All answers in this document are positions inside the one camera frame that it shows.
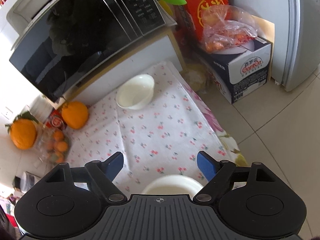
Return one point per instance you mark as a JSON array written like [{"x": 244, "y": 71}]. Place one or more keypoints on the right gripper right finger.
[{"x": 218, "y": 174}]

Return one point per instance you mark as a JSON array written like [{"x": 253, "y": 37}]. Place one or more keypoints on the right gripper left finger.
[{"x": 101, "y": 175}]

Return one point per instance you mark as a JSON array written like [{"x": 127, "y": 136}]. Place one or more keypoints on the cream bowl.
[
  {"x": 136, "y": 93},
  {"x": 173, "y": 184}
]

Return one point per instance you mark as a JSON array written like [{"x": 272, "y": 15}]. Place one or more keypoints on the glass jar of tangerines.
[{"x": 52, "y": 145}]

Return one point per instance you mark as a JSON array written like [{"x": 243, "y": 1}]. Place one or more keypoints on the large orange on table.
[{"x": 75, "y": 114}]

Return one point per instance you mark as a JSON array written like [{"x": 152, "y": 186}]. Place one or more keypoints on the red can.
[{"x": 55, "y": 120}]

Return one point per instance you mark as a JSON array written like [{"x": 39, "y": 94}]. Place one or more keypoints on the cherry print tablecloth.
[{"x": 161, "y": 139}]

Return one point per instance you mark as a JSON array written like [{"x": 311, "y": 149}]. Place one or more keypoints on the large orange on jar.
[{"x": 23, "y": 130}]

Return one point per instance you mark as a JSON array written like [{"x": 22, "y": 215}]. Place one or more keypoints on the stack of white cups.
[{"x": 40, "y": 109}]

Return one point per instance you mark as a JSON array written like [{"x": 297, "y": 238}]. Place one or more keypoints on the Ganten water carton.
[{"x": 241, "y": 70}]

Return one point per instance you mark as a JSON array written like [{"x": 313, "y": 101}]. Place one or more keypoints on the white gold-edged stand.
[{"x": 153, "y": 48}]

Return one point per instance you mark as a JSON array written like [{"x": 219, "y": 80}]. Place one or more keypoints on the plastic bag of fruit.
[{"x": 225, "y": 27}]

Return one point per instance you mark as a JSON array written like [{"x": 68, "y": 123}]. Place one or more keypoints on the black microwave oven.
[{"x": 61, "y": 41}]

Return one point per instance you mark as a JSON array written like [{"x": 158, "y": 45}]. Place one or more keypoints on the white refrigerator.
[{"x": 296, "y": 42}]

